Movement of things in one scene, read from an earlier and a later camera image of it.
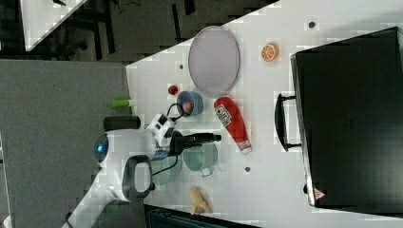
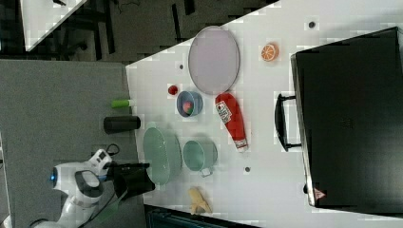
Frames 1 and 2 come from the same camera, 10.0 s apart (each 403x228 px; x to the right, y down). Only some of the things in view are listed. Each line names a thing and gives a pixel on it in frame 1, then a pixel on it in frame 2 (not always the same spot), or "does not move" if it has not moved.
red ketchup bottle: [230, 116] does not move
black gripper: [179, 142] -> [121, 172]
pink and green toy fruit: [187, 107] does not move
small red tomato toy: [172, 89] does not move
